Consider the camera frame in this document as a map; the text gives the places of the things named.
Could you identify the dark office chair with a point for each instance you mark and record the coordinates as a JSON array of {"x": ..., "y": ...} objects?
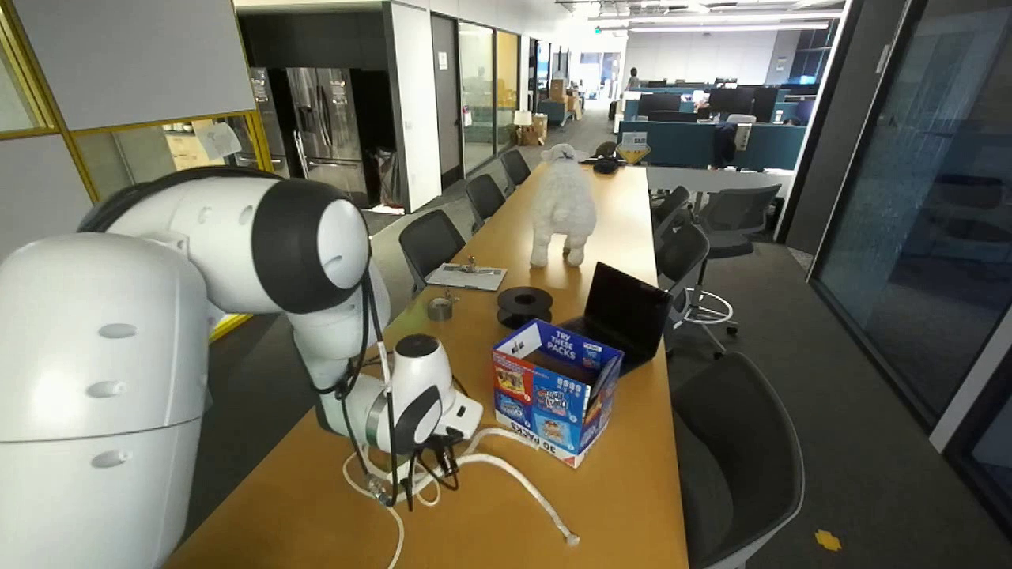
[
  {"x": 737, "y": 210},
  {"x": 431, "y": 241},
  {"x": 486, "y": 195},
  {"x": 518, "y": 166}
]

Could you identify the large grey office chair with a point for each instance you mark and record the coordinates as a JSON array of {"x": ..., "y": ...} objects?
[{"x": 737, "y": 452}]

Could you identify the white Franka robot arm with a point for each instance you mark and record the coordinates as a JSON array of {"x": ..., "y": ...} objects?
[{"x": 127, "y": 359}]

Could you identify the yellow floor marker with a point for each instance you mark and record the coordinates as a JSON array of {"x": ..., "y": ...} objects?
[{"x": 830, "y": 542}]

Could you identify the blue printed cardboard box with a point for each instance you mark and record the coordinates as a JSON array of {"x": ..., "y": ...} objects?
[{"x": 554, "y": 398}]

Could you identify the teal desk partition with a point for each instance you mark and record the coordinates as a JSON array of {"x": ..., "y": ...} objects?
[{"x": 697, "y": 145}]

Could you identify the cardboard boxes stack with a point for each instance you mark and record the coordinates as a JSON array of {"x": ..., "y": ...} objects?
[{"x": 529, "y": 128}]

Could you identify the clipboard with paper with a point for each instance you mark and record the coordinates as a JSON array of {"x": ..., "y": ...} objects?
[{"x": 467, "y": 276}]

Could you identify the black filament spool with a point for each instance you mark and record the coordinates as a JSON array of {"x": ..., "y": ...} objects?
[{"x": 522, "y": 306}]

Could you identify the black laptop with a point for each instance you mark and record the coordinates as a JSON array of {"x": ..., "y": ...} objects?
[{"x": 626, "y": 311}]

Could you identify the yellow framed partition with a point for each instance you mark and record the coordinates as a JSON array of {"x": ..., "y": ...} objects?
[{"x": 64, "y": 134}]

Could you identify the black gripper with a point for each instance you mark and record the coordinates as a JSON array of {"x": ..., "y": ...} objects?
[{"x": 439, "y": 449}]

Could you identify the white sheep figure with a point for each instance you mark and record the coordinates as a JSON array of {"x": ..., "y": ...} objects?
[{"x": 564, "y": 206}]

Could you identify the black object on table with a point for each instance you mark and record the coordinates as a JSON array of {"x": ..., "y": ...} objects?
[{"x": 606, "y": 161}]

